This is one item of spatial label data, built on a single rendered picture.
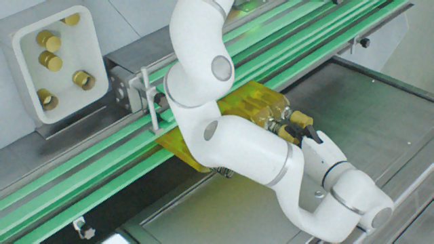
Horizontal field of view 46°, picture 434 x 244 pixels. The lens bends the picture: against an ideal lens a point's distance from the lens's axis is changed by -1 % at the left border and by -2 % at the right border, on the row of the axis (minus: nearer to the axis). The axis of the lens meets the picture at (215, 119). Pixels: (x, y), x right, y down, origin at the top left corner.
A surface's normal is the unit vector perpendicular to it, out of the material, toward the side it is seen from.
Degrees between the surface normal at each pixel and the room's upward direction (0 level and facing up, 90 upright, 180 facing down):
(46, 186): 90
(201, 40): 51
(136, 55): 90
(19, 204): 90
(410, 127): 90
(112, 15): 0
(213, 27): 43
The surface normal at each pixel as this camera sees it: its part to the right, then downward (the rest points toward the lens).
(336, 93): -0.10, -0.79
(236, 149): 0.17, 0.25
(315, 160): -0.88, 0.25
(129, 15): 0.68, 0.40
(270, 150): 0.44, -0.20
